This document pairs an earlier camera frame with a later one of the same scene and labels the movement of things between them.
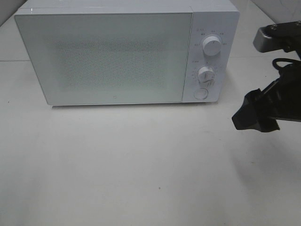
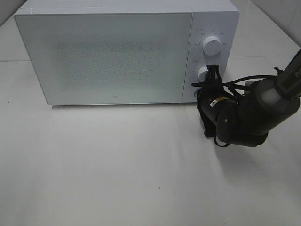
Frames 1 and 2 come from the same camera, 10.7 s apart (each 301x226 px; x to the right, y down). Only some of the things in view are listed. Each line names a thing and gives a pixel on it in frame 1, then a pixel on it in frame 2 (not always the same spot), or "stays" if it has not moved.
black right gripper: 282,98 -> 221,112
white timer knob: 206,76 stays
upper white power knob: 212,45 stays
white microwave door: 109,58 stays
